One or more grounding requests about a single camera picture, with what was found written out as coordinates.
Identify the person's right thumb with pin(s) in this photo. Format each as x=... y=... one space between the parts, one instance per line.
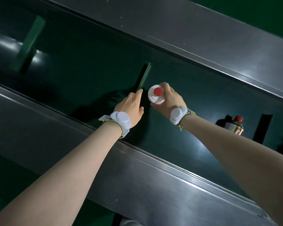
x=156 y=106

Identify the person's right hand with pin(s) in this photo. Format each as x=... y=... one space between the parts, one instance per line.
x=173 y=102

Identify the dark green conveyor belt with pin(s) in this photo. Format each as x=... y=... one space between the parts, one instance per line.
x=85 y=75

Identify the person's left thumb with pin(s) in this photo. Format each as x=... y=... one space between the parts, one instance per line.
x=141 y=114

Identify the green belt cleat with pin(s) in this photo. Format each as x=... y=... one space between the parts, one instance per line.
x=29 y=42
x=145 y=76

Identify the grey wrist tracker band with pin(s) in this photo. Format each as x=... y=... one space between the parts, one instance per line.
x=121 y=119
x=177 y=114

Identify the grey metal conveyor side rail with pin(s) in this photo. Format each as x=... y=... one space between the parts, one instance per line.
x=202 y=39
x=136 y=181

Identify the person's left forearm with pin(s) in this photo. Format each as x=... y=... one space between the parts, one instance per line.
x=61 y=181

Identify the person's left hand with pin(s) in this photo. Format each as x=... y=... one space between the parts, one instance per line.
x=128 y=107

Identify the labelled bottle with red cap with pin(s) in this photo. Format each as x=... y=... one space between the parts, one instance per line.
x=235 y=127

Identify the clear bottle with red cap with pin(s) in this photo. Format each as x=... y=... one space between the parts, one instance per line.
x=155 y=96

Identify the person's right forearm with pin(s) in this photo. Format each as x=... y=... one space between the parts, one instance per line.
x=245 y=157

